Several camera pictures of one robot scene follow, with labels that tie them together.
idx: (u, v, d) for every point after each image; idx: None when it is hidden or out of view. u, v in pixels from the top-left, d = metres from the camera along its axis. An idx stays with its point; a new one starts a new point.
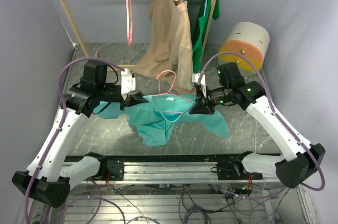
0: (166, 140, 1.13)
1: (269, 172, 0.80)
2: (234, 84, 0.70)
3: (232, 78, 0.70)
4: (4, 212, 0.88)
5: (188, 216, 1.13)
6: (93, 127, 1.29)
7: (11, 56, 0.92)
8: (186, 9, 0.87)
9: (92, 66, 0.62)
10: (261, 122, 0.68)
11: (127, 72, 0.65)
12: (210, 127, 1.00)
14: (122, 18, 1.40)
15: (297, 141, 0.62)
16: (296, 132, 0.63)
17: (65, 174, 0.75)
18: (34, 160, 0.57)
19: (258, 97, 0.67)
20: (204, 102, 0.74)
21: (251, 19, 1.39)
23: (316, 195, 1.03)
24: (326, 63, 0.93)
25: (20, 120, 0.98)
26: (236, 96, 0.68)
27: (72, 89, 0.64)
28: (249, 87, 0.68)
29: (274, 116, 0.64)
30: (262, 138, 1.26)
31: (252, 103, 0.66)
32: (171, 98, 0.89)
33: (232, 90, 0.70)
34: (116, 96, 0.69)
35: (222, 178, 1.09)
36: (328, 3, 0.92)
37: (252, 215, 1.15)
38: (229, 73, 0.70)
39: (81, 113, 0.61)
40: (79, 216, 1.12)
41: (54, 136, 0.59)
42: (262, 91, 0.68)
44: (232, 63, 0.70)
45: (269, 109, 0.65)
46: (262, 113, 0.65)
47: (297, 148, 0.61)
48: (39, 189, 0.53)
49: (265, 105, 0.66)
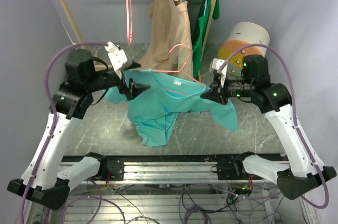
0: (166, 140, 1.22)
1: (267, 176, 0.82)
2: (259, 82, 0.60)
3: (257, 76, 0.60)
4: (4, 212, 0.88)
5: (188, 216, 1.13)
6: (93, 127, 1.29)
7: (11, 56, 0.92)
8: (186, 9, 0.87)
9: (73, 66, 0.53)
10: (277, 131, 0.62)
11: (111, 45, 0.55)
12: (223, 116, 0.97)
14: (122, 18, 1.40)
15: (311, 161, 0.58)
16: (312, 152, 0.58)
17: (64, 176, 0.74)
18: (27, 168, 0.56)
19: (282, 104, 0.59)
20: (219, 92, 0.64)
21: (252, 19, 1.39)
23: (316, 195, 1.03)
24: (326, 63, 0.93)
25: (20, 120, 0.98)
26: (259, 98, 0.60)
27: (62, 90, 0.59)
28: (274, 91, 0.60)
29: (294, 130, 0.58)
30: (262, 138, 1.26)
31: (274, 110, 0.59)
32: (178, 82, 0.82)
33: (254, 89, 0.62)
34: (112, 79, 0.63)
35: (222, 178, 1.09)
36: (328, 3, 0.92)
37: (252, 215, 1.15)
38: (256, 69, 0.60)
39: (72, 118, 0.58)
40: (79, 216, 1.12)
41: (46, 143, 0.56)
42: (289, 99, 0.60)
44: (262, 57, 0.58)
45: (291, 121, 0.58)
46: (282, 123, 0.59)
47: (309, 168, 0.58)
48: (35, 198, 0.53)
49: (287, 115, 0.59)
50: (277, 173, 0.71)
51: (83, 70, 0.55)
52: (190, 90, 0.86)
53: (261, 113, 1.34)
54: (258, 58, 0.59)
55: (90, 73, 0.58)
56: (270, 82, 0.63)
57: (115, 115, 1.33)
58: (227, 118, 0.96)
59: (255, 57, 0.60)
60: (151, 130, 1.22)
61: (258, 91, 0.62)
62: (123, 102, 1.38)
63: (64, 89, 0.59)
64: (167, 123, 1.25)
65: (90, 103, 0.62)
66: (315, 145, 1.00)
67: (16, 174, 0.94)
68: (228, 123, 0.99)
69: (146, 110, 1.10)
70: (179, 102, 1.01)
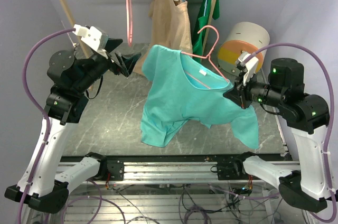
0: (162, 143, 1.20)
1: (268, 180, 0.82)
2: (290, 93, 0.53)
3: (290, 86, 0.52)
4: (3, 213, 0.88)
5: (188, 216, 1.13)
6: (93, 127, 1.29)
7: (12, 56, 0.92)
8: (186, 9, 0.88)
9: (54, 75, 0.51)
10: (299, 149, 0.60)
11: (79, 27, 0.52)
12: (243, 129, 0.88)
14: (122, 19, 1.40)
15: (326, 186, 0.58)
16: (330, 177, 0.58)
17: (64, 178, 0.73)
18: (24, 175, 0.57)
19: (317, 125, 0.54)
20: (239, 89, 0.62)
21: (252, 19, 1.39)
23: None
24: (325, 63, 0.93)
25: (20, 120, 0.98)
26: (292, 113, 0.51)
27: (55, 93, 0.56)
28: (313, 109, 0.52)
29: (321, 155, 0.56)
30: (262, 138, 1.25)
31: (308, 132, 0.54)
32: (203, 72, 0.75)
33: (285, 101, 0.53)
34: (103, 67, 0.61)
35: (222, 178, 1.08)
36: (328, 3, 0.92)
37: (252, 215, 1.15)
38: (289, 78, 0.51)
39: (67, 123, 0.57)
40: (79, 216, 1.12)
41: (40, 151, 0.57)
42: (326, 119, 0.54)
44: (299, 68, 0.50)
45: (321, 146, 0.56)
46: (310, 146, 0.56)
47: (324, 192, 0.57)
48: (33, 205, 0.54)
49: (319, 140, 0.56)
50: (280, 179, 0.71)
51: (68, 72, 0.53)
52: (213, 84, 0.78)
53: (261, 113, 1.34)
54: (293, 65, 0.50)
55: (77, 73, 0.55)
56: (303, 94, 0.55)
57: (115, 115, 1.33)
58: (246, 131, 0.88)
59: (289, 64, 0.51)
60: (152, 128, 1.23)
61: (289, 104, 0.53)
62: (123, 102, 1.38)
63: (56, 91, 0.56)
64: (172, 128, 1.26)
65: (84, 105, 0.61)
66: None
67: (16, 174, 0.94)
68: (244, 137, 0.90)
69: (166, 103, 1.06)
70: (198, 102, 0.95)
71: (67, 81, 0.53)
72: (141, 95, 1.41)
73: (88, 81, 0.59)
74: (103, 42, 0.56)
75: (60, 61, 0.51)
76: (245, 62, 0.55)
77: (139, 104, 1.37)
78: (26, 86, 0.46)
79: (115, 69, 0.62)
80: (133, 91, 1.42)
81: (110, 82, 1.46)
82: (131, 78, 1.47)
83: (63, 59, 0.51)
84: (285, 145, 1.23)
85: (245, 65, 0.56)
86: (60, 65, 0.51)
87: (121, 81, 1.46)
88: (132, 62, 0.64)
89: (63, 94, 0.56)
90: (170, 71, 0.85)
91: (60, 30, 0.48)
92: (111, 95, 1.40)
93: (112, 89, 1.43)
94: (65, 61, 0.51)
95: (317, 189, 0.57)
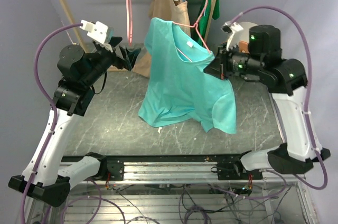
0: (152, 122, 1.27)
1: (262, 162, 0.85)
2: (269, 58, 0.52)
3: (268, 52, 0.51)
4: (3, 213, 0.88)
5: (188, 216, 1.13)
6: (93, 127, 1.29)
7: (12, 56, 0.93)
8: (186, 9, 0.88)
9: (64, 68, 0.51)
10: (283, 113, 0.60)
11: (85, 22, 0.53)
12: (222, 113, 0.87)
14: (122, 19, 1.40)
15: (311, 147, 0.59)
16: (315, 137, 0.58)
17: (66, 174, 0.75)
18: (28, 164, 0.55)
19: (295, 88, 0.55)
20: (221, 53, 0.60)
21: (252, 19, 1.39)
23: (315, 193, 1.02)
24: (325, 63, 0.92)
25: (20, 120, 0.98)
26: (272, 78, 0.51)
27: (62, 86, 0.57)
28: (290, 71, 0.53)
29: (303, 115, 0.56)
30: (262, 138, 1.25)
31: (288, 95, 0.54)
32: (189, 43, 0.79)
33: (264, 67, 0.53)
34: (109, 61, 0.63)
35: (222, 178, 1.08)
36: (328, 2, 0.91)
37: (252, 215, 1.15)
38: (268, 44, 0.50)
39: (74, 115, 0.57)
40: (78, 216, 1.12)
41: (46, 140, 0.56)
42: (303, 81, 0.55)
44: (275, 31, 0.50)
45: (302, 107, 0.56)
46: (291, 109, 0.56)
47: (308, 153, 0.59)
48: (36, 194, 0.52)
49: (299, 100, 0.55)
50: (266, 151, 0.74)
51: (77, 66, 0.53)
52: (198, 57, 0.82)
53: (261, 113, 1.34)
54: (270, 30, 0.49)
55: (86, 67, 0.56)
56: (280, 58, 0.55)
57: (115, 115, 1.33)
58: (224, 117, 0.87)
59: (266, 29, 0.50)
60: (150, 106, 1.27)
61: (269, 70, 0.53)
62: (123, 102, 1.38)
63: (64, 85, 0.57)
64: (168, 114, 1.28)
65: (90, 99, 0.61)
66: None
67: (16, 174, 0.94)
68: (223, 125, 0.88)
69: (165, 78, 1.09)
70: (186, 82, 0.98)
71: (75, 74, 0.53)
72: (141, 95, 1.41)
73: (95, 74, 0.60)
74: (108, 36, 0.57)
75: (69, 54, 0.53)
76: (231, 23, 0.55)
77: (139, 104, 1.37)
78: (37, 78, 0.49)
79: (119, 63, 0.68)
80: (133, 91, 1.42)
81: (110, 82, 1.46)
82: (131, 78, 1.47)
83: (73, 54, 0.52)
84: None
85: (232, 29, 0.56)
86: (70, 59, 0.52)
87: (121, 81, 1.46)
88: (133, 56, 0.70)
89: (71, 87, 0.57)
90: (163, 45, 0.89)
91: (59, 29, 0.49)
92: (111, 95, 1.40)
93: (112, 89, 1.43)
94: (74, 54, 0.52)
95: (302, 151, 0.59)
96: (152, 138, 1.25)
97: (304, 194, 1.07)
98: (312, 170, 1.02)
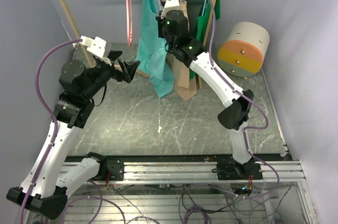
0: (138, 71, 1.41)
1: (241, 143, 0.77)
2: (179, 38, 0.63)
3: (179, 35, 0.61)
4: (4, 213, 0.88)
5: (188, 216, 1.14)
6: (93, 127, 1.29)
7: (10, 57, 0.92)
8: (185, 9, 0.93)
9: (65, 83, 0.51)
10: (203, 78, 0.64)
11: (85, 38, 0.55)
12: (157, 63, 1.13)
14: (122, 19, 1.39)
15: (231, 89, 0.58)
16: (230, 82, 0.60)
17: (63, 184, 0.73)
18: (28, 176, 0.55)
19: (199, 54, 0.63)
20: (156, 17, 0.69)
21: (251, 18, 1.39)
23: (317, 195, 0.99)
24: (325, 63, 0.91)
25: (20, 122, 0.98)
26: (179, 54, 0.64)
27: (63, 100, 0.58)
28: (190, 45, 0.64)
29: (213, 70, 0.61)
30: (262, 138, 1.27)
31: (194, 59, 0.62)
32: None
33: (176, 45, 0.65)
34: (107, 73, 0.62)
35: (222, 178, 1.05)
36: (328, 1, 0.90)
37: (252, 215, 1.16)
38: (178, 29, 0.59)
39: (74, 127, 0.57)
40: (79, 216, 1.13)
41: (46, 151, 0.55)
42: (205, 48, 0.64)
44: (185, 19, 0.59)
45: (209, 64, 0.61)
46: (203, 68, 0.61)
47: (232, 95, 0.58)
48: (34, 206, 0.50)
49: (206, 60, 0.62)
50: (219, 119, 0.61)
51: (78, 80, 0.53)
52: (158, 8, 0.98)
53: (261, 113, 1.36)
54: (180, 18, 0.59)
55: (87, 81, 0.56)
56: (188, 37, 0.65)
57: (115, 115, 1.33)
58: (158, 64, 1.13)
59: (178, 17, 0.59)
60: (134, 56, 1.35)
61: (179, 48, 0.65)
62: (122, 102, 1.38)
63: (64, 98, 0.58)
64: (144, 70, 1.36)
65: (90, 111, 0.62)
66: (315, 146, 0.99)
67: (16, 174, 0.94)
68: (156, 71, 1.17)
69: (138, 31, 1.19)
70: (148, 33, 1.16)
71: (77, 88, 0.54)
72: (141, 95, 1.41)
73: (96, 87, 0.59)
74: (107, 49, 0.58)
75: (70, 68, 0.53)
76: None
77: (139, 104, 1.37)
78: (38, 92, 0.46)
79: (118, 75, 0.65)
80: (133, 91, 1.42)
81: (110, 82, 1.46)
82: None
83: (74, 68, 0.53)
84: (286, 145, 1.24)
85: (166, 2, 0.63)
86: (71, 74, 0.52)
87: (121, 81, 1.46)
88: (133, 69, 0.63)
89: (71, 100, 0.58)
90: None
91: (58, 47, 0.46)
92: (111, 95, 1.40)
93: (112, 89, 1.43)
94: (75, 69, 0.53)
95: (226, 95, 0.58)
96: (152, 138, 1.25)
97: (304, 194, 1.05)
98: (312, 170, 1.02)
